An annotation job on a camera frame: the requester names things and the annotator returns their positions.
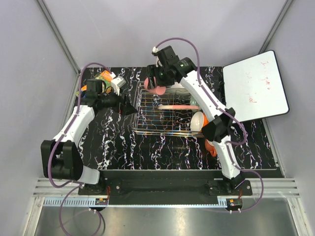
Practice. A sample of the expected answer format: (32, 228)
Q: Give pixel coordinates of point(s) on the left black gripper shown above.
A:
(126, 108)

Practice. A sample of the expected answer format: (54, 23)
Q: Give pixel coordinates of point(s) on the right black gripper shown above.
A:
(152, 71)

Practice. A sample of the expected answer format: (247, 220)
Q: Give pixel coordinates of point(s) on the pink plastic cup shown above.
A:
(154, 89)

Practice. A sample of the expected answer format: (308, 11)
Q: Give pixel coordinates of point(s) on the pink beige plate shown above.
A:
(178, 107)

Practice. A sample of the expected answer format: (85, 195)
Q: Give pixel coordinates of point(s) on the wire dish rack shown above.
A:
(151, 120)

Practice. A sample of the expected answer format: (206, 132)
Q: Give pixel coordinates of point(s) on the white orange bowl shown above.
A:
(198, 121)

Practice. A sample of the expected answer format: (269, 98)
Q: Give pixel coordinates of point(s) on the white scalloped plate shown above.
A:
(176, 86)

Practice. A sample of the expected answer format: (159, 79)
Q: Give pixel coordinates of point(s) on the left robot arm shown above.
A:
(60, 156)

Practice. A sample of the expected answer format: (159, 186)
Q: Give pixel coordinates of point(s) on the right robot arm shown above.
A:
(220, 119)

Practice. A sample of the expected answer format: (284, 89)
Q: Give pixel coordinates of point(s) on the orange book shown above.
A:
(107, 77)

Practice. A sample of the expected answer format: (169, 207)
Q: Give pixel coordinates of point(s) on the orange mug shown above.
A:
(210, 148)

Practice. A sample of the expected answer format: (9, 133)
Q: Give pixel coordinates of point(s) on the white board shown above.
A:
(254, 88)

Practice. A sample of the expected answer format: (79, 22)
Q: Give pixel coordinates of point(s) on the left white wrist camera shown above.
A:
(116, 83)

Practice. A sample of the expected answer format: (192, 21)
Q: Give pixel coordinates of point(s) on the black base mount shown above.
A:
(173, 180)

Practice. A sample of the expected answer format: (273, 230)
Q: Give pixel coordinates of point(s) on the aluminium rail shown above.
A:
(204, 197)

